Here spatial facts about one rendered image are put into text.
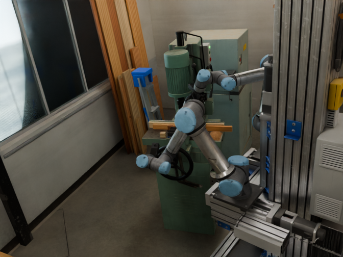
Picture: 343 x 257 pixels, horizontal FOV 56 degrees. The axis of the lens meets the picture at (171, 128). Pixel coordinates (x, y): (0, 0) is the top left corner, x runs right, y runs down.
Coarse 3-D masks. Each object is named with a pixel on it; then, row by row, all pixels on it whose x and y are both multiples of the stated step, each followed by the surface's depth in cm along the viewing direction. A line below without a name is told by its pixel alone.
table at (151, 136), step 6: (150, 132) 254; (156, 132) 253; (210, 132) 244; (222, 132) 242; (144, 138) 246; (150, 138) 245; (156, 138) 244; (162, 138) 243; (222, 138) 237; (144, 144) 249; (150, 144) 247; (162, 144) 244; (192, 144) 237; (186, 150) 229
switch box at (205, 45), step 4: (204, 44) 248; (208, 44) 248; (200, 48) 247; (204, 48) 246; (208, 48) 247; (204, 52) 248; (208, 52) 248; (204, 56) 249; (208, 56) 249; (208, 60) 250; (208, 64) 251
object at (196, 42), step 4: (176, 40) 254; (184, 40) 250; (188, 40) 249; (192, 40) 247; (196, 40) 246; (200, 40) 248; (172, 44) 243; (192, 44) 238; (196, 44) 238; (200, 44) 248; (172, 48) 244; (192, 48) 240; (196, 48) 239; (196, 52) 240; (200, 52) 249; (196, 56) 242; (200, 56) 249; (196, 60) 243; (200, 60) 250; (196, 64) 244; (200, 64) 250; (196, 68) 246; (200, 68) 251; (196, 76) 249; (204, 92) 268; (176, 108) 266
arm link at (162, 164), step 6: (162, 156) 191; (168, 156) 192; (150, 162) 187; (156, 162) 186; (162, 162) 186; (168, 162) 187; (150, 168) 188; (156, 168) 185; (162, 168) 184; (168, 168) 186
